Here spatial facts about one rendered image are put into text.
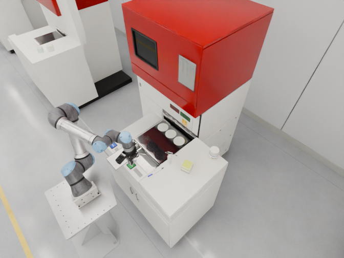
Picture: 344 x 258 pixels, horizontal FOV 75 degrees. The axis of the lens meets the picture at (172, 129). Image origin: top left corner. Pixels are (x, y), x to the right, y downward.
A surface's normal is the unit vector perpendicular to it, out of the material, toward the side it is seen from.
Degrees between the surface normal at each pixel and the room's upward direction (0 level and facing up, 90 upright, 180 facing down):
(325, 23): 90
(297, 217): 0
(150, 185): 0
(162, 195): 0
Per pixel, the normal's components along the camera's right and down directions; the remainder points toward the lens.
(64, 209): 0.00, -0.64
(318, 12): -0.73, 0.52
